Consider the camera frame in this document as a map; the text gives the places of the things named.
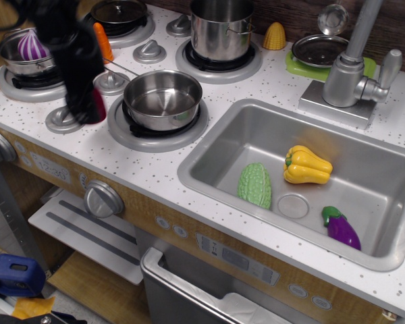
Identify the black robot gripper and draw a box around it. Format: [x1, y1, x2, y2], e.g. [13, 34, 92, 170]
[42, 25, 104, 124]

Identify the red toy sweet potato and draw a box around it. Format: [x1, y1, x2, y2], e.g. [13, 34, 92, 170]
[92, 88, 107, 124]

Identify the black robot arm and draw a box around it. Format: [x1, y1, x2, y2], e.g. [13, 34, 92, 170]
[9, 1, 106, 124]

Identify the grey stove knob front left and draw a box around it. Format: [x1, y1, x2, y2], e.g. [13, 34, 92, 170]
[45, 106, 83, 134]

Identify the grey stove knob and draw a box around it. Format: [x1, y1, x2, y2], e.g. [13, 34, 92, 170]
[133, 40, 167, 64]
[94, 70, 130, 96]
[166, 14, 191, 37]
[45, 106, 83, 134]

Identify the grey stove knob centre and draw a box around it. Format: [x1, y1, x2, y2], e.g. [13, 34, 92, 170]
[94, 70, 130, 96]

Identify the front left stove burner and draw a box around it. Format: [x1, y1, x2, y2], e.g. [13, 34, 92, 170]
[0, 66, 66, 103]

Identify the stove burner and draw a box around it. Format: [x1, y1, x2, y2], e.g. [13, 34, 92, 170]
[99, 12, 155, 49]
[175, 40, 263, 84]
[0, 66, 66, 103]
[107, 96, 209, 153]

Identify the front right stove burner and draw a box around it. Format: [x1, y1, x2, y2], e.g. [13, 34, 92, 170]
[107, 96, 209, 153]

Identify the back left stove burner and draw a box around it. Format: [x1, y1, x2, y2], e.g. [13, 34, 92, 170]
[99, 12, 155, 49]

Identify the grey stove knob upper middle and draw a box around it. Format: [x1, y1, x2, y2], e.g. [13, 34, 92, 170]
[133, 40, 167, 64]

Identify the grey stove knob back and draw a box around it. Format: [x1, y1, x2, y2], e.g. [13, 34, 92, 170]
[166, 14, 191, 37]

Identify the back right stove burner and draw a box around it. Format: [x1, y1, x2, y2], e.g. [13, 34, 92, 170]
[175, 40, 263, 84]

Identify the steel pan lid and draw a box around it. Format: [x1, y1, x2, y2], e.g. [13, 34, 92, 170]
[292, 34, 349, 68]

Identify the orange toy carrot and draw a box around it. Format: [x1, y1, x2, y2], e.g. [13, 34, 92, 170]
[93, 22, 114, 63]

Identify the purple white striped toy onion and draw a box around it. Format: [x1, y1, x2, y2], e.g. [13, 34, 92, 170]
[17, 29, 51, 61]

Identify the grey oven dial large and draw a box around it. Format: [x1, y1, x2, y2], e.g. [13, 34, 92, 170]
[84, 180, 124, 219]

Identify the small steel pot left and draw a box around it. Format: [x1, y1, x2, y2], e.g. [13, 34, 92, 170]
[0, 28, 56, 76]

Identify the black pot lid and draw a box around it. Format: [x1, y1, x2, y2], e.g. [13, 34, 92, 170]
[90, 1, 147, 24]

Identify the white oven shelf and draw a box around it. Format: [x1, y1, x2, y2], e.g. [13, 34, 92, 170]
[28, 189, 142, 286]

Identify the tall steel stock pot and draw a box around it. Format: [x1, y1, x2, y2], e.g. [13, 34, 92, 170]
[190, 0, 254, 61]

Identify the blue clamp tool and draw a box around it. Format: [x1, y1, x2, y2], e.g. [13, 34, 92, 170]
[0, 254, 47, 297]

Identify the green toy bitter gourd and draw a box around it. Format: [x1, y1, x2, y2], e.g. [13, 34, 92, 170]
[237, 163, 272, 209]

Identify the yellow toy corn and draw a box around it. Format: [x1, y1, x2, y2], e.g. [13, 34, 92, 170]
[263, 22, 286, 51]

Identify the grey dishwasher door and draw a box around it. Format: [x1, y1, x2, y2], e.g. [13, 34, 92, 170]
[140, 247, 315, 323]

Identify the green plastic board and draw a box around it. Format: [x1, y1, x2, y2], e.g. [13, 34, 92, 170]
[285, 51, 377, 82]

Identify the yellow toy bell pepper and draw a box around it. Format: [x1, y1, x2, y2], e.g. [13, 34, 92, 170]
[283, 145, 333, 184]

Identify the silver toy faucet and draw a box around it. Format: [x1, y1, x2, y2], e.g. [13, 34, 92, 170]
[298, 1, 402, 130]

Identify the steel ladle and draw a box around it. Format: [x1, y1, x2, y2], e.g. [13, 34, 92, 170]
[317, 1, 349, 36]

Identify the purple toy eggplant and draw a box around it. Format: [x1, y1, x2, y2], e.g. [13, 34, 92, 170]
[321, 206, 361, 250]

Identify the grey toy sink basin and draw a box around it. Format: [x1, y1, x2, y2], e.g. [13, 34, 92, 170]
[178, 99, 405, 271]

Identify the steel saucepan with handle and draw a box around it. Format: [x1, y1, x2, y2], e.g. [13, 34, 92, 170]
[108, 70, 203, 132]

